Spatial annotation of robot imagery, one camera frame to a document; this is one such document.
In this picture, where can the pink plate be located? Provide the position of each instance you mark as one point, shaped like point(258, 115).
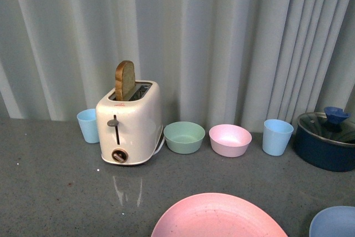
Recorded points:
point(216, 214)

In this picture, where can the blue plate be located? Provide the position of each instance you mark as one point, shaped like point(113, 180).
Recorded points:
point(333, 221)

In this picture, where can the green bowl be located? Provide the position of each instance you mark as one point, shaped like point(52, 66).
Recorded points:
point(184, 137)

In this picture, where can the cream toaster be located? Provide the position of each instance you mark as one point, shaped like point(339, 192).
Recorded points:
point(130, 131)

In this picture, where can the brown bread slice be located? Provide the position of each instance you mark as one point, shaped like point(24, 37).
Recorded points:
point(124, 79)

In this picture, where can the pink bowl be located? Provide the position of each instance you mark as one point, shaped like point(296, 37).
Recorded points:
point(229, 140)

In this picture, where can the grey curtain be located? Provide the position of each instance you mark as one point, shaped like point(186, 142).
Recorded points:
point(216, 61)

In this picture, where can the light blue cup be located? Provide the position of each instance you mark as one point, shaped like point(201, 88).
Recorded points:
point(88, 124)
point(276, 135)

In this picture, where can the glass pot lid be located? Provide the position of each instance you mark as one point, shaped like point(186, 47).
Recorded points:
point(332, 126)

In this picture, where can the dark blue saucepan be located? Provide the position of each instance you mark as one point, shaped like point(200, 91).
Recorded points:
point(323, 153)

